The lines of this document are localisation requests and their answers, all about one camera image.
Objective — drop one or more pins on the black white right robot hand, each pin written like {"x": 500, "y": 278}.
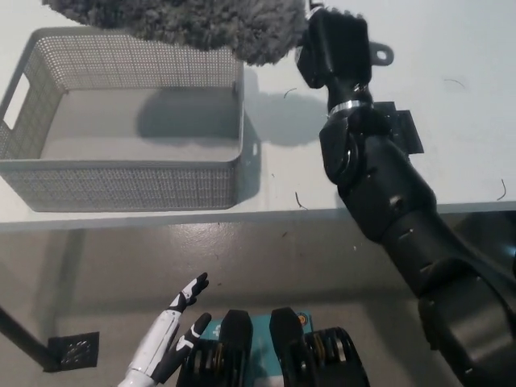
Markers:
{"x": 342, "y": 48}

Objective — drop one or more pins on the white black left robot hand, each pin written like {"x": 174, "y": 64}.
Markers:
{"x": 157, "y": 342}

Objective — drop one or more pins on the grey fluffy duster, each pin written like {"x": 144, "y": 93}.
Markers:
{"x": 193, "y": 24}

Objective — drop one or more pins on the black tape patch on desk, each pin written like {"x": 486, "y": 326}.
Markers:
{"x": 409, "y": 133}

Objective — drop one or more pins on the black teal robot torso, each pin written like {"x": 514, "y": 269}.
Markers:
{"x": 278, "y": 354}

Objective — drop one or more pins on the thin black curved strand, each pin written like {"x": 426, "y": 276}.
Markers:
{"x": 454, "y": 81}
{"x": 289, "y": 92}
{"x": 300, "y": 200}
{"x": 502, "y": 190}

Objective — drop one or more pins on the black table leg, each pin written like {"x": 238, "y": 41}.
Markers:
{"x": 22, "y": 334}

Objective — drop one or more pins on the grey perforated plastic basket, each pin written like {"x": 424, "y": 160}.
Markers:
{"x": 121, "y": 189}

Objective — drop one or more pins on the dark table frame part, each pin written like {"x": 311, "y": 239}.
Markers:
{"x": 488, "y": 230}

